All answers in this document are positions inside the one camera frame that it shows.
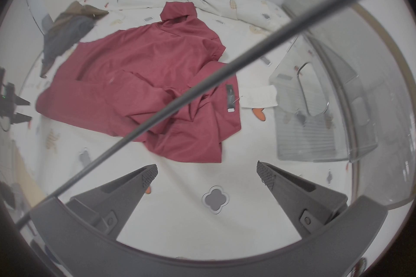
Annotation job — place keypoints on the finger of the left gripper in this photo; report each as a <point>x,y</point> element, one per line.
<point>21,118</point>
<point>22,100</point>

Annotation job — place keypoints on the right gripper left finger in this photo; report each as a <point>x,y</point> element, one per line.
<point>117,201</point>

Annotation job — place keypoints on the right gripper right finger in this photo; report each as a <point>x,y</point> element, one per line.
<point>302,201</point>

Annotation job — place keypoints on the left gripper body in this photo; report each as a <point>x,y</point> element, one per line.
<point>8,110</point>

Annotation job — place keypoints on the red shirt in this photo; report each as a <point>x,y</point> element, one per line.
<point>130,55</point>

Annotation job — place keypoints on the grey garment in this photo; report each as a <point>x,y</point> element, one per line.
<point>65,35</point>

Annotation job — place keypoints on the bed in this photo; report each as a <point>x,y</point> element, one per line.
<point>195,171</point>

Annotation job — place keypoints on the brown garment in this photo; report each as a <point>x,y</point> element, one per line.
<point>81,11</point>

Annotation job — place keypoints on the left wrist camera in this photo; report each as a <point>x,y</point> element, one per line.
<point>9,89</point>

